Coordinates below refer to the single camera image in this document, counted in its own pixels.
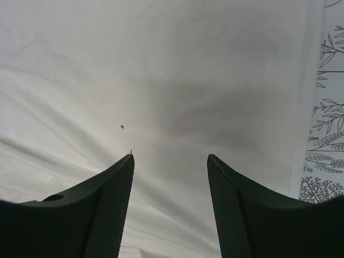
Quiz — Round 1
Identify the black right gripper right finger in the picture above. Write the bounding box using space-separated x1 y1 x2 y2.
207 154 343 257

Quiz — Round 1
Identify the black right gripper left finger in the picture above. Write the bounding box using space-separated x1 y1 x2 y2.
1 154 134 258

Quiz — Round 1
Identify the white t shirt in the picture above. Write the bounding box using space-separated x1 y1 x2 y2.
1 1 324 257

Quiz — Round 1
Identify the floral table cloth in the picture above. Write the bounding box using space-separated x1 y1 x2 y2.
299 1 343 203

